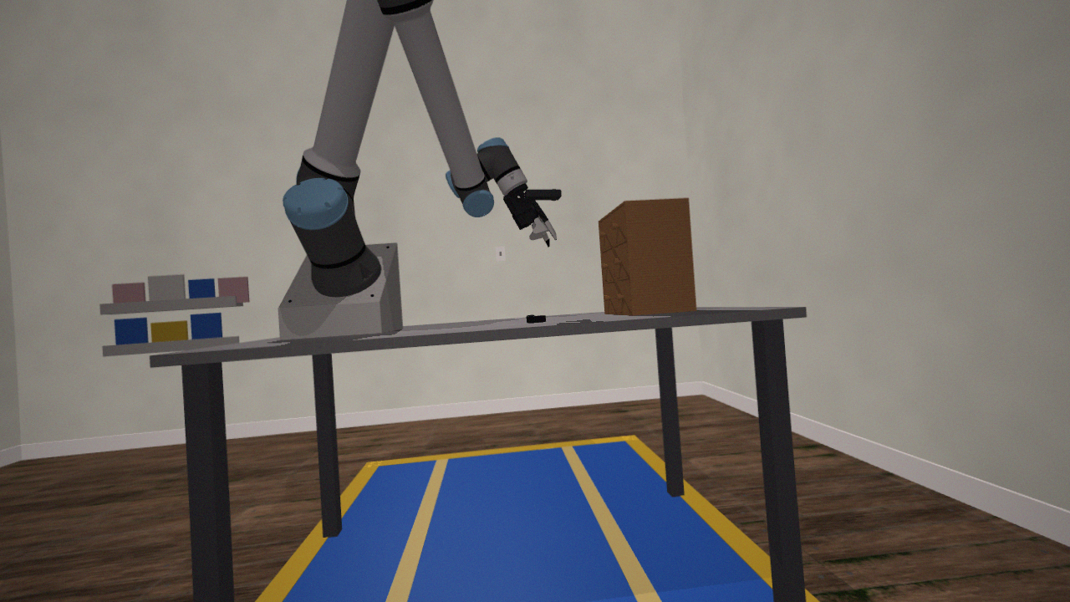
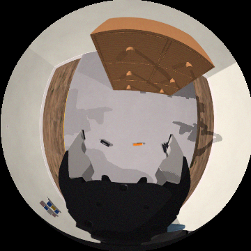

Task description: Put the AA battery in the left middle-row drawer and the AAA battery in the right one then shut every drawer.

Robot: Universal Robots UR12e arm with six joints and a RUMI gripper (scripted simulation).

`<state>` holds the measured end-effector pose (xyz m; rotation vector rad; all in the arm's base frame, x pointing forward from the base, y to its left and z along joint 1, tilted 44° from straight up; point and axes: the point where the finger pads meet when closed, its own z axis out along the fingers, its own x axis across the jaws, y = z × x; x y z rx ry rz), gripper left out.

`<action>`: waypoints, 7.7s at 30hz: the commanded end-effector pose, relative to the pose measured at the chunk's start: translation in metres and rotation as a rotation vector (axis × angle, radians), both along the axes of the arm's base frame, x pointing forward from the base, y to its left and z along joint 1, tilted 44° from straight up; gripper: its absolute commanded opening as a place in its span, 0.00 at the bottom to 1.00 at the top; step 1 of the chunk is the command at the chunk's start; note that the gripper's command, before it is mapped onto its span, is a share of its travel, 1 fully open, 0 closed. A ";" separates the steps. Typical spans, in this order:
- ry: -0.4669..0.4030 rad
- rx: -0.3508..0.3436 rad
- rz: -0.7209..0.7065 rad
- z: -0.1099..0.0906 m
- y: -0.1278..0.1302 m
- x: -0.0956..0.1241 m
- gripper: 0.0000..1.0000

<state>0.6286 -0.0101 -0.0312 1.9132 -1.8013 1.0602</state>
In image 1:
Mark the brown wooden chest of drawers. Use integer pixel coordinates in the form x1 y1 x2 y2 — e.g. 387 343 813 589
599 198 696 317

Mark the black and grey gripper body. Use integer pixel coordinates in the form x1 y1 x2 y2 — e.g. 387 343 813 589
503 183 538 230

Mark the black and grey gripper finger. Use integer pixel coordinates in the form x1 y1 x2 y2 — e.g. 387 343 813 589
529 223 550 247
532 204 557 240

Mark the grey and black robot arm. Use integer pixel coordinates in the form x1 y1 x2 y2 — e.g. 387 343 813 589
282 0 528 297

